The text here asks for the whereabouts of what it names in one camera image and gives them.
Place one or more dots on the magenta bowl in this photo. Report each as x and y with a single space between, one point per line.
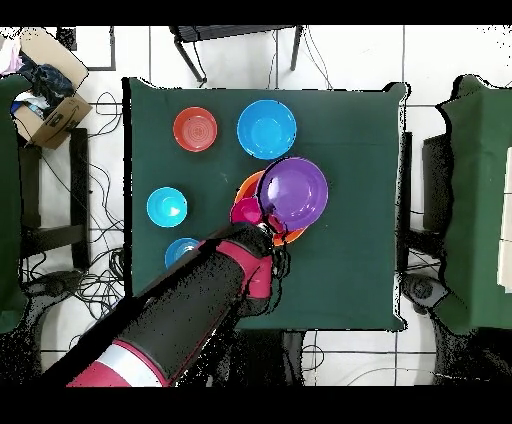
246 212

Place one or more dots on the purple bowl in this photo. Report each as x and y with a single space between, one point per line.
294 192

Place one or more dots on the glossy red bowl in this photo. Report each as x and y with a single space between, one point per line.
254 190

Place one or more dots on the large orange bowl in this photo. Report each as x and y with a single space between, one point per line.
243 184

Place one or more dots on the large blue bowl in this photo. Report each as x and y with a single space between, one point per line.
266 130

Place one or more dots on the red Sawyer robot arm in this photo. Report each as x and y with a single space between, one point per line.
180 304

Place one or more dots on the cyan ribbed bowl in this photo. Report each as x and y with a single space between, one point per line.
166 207

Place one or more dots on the dark green tablecloth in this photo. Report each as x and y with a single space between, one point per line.
160 100

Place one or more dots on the black metal chair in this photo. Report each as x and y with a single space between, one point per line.
224 32

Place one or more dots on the green cloth covered table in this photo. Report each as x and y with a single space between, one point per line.
10 200
476 200

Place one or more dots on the black bench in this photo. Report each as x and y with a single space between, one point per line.
80 180

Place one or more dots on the white box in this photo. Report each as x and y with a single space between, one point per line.
507 200

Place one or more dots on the cardboard box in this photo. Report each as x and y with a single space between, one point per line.
60 120

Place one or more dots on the dark blue cloth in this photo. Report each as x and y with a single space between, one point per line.
48 82

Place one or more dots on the black floor box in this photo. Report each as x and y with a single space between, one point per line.
67 38

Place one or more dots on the pale pink cloth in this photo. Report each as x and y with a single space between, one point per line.
10 58

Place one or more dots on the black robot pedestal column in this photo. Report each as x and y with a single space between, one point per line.
276 360

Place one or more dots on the dark grey pedestal foot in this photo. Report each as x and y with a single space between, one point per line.
424 288
56 284

